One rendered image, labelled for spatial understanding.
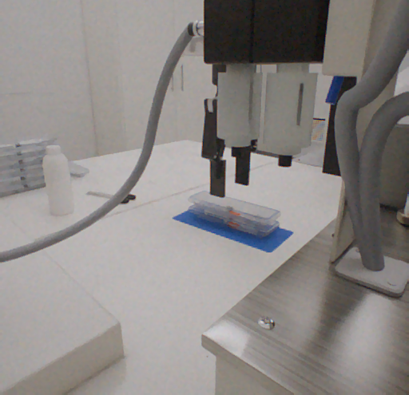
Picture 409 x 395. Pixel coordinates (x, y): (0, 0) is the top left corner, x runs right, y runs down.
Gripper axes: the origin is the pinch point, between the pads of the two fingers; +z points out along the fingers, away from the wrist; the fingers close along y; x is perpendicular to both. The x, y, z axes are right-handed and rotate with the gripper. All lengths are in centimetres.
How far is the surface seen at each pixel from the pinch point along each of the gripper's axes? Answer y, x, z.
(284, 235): 2.8, -10.6, 10.1
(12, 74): 48, 202, -17
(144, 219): -8.5, 15.2, 10.2
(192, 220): -3.0, 7.0, 10.2
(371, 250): -31.7, -30.1, -9.6
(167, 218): -5.3, 11.9, 10.2
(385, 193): -20.2, -28.7, -9.2
